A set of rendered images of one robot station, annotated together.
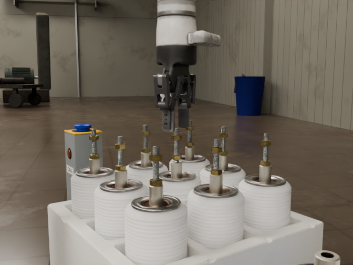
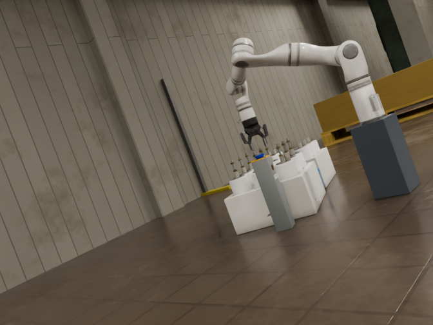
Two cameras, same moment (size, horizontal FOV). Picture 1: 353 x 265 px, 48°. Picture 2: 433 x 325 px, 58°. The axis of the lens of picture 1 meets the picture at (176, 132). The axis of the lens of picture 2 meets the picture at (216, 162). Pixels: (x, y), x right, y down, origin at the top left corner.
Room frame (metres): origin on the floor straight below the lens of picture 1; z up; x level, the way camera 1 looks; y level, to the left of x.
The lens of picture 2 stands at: (1.97, 1.52, 0.41)
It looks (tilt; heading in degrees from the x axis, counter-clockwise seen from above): 2 degrees down; 238
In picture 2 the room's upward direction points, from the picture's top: 21 degrees counter-clockwise
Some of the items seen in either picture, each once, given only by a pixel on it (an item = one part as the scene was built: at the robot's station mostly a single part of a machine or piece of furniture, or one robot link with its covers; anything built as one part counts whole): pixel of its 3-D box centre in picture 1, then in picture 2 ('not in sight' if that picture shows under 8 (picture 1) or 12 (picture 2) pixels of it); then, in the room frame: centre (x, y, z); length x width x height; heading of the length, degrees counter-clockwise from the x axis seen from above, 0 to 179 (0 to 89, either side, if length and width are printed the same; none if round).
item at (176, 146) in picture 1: (176, 148); not in sight; (0.74, 0.00, 0.31); 0.01 x 0.01 x 0.08
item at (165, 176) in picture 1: (176, 176); not in sight; (0.74, 0.00, 0.25); 0.08 x 0.08 x 0.01
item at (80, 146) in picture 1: (84, 194); (273, 193); (0.94, 0.23, 0.16); 0.07 x 0.07 x 0.31; 34
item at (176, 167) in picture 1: (176, 170); not in sight; (0.74, 0.00, 0.26); 0.02 x 0.02 x 0.03
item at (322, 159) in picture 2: not in sight; (296, 175); (0.30, -0.30, 0.09); 0.39 x 0.39 x 0.18; 31
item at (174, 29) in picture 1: (185, 29); (245, 113); (0.73, -0.02, 0.53); 0.11 x 0.09 x 0.06; 65
